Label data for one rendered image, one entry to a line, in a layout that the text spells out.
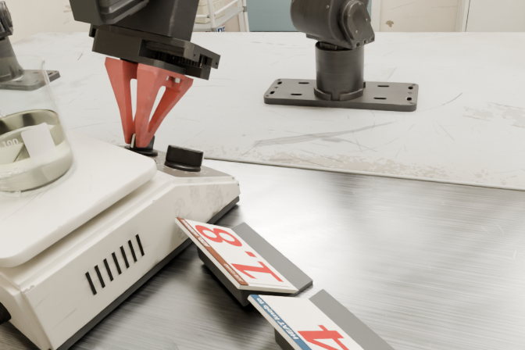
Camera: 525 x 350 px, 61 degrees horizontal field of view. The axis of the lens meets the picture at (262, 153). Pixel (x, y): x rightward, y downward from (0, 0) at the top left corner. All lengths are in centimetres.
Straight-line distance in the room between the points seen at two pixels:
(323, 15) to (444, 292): 32
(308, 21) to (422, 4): 266
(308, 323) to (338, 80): 36
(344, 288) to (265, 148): 22
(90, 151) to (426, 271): 27
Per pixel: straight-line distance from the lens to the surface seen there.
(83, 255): 31
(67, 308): 32
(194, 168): 39
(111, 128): 62
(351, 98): 58
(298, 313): 29
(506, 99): 63
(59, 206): 32
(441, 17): 321
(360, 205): 41
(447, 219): 41
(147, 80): 39
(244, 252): 35
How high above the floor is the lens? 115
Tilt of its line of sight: 31 degrees down
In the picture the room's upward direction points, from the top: 6 degrees counter-clockwise
